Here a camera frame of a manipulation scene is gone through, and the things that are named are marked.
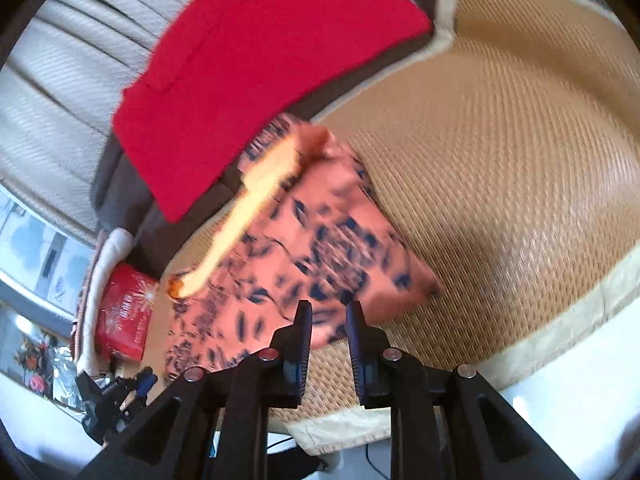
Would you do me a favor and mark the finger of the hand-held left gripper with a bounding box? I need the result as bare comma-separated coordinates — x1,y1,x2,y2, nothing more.
120,366,157,411

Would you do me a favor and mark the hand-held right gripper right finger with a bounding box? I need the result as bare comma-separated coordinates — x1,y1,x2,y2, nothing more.
346,300,576,480

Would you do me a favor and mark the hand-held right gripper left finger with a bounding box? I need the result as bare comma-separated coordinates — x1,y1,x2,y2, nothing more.
80,300,314,480

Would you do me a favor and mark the orange floral garment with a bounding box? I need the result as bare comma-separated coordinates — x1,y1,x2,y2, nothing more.
162,112,443,386

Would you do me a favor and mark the clear plastic wrap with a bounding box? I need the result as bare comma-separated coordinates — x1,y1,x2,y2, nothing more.
47,347,83,403

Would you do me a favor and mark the red gift box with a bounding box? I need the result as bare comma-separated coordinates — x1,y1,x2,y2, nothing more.
95,265,160,361

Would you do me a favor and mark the orange flower bouquet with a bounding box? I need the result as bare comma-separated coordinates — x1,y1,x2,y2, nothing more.
12,332,56,392

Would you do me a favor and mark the folded red floral quilt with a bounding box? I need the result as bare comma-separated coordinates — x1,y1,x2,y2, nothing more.
70,227,135,376

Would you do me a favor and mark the silver floral refrigerator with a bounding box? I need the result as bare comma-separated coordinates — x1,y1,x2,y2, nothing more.
0,185,101,321

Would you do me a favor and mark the dark brown leather sofa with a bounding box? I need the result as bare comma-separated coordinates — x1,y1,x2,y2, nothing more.
90,0,566,281

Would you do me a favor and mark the woven bamboo sofa mat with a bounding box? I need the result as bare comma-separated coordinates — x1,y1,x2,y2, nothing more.
160,0,640,456

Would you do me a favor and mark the beige dotted curtain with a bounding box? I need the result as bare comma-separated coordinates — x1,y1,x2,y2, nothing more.
0,0,241,241

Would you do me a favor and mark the red towel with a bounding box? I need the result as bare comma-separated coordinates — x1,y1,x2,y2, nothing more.
111,0,433,225

